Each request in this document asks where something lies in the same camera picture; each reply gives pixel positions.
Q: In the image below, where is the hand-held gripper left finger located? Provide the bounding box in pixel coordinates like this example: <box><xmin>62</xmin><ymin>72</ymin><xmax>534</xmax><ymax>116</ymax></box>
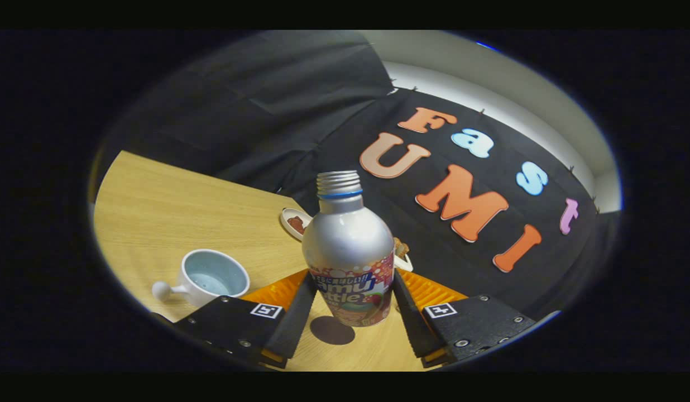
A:
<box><xmin>174</xmin><ymin>269</ymin><xmax>318</xmax><ymax>370</ymax></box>

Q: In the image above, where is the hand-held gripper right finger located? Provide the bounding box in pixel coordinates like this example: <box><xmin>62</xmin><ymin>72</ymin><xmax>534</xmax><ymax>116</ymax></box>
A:
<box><xmin>392</xmin><ymin>269</ymin><xmax>539</xmax><ymax>368</ymax></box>

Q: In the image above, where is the white toaster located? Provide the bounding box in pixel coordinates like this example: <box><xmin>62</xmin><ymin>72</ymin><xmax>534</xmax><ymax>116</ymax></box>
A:
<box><xmin>280</xmin><ymin>208</ymin><xmax>313</xmax><ymax>242</ymax></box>

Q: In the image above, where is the small metal wire basket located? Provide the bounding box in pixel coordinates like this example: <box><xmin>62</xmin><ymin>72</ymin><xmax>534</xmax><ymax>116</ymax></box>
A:
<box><xmin>394</xmin><ymin>237</ymin><xmax>414</xmax><ymax>273</ymax></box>

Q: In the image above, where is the white cup with handle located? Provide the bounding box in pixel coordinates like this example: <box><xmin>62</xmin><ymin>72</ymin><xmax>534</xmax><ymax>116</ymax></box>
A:
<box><xmin>151</xmin><ymin>249</ymin><xmax>251</xmax><ymax>307</ymax></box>

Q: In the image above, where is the wooden table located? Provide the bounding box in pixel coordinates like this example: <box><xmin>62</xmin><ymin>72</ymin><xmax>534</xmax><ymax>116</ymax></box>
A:
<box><xmin>93</xmin><ymin>150</ymin><xmax>429</xmax><ymax>372</ymax></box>

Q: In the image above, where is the silver juice bottle pink label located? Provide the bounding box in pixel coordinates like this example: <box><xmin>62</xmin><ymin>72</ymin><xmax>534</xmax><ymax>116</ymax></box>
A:
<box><xmin>301</xmin><ymin>170</ymin><xmax>395</xmax><ymax>327</ymax></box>

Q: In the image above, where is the dark brown round coaster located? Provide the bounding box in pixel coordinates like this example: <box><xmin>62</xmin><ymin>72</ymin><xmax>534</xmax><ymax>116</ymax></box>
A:
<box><xmin>310</xmin><ymin>316</ymin><xmax>356</xmax><ymax>345</ymax></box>

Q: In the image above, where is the black backdrop cloth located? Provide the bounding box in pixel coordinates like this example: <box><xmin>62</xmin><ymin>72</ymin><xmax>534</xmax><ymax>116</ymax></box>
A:
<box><xmin>91</xmin><ymin>31</ymin><xmax>620</xmax><ymax>323</ymax></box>

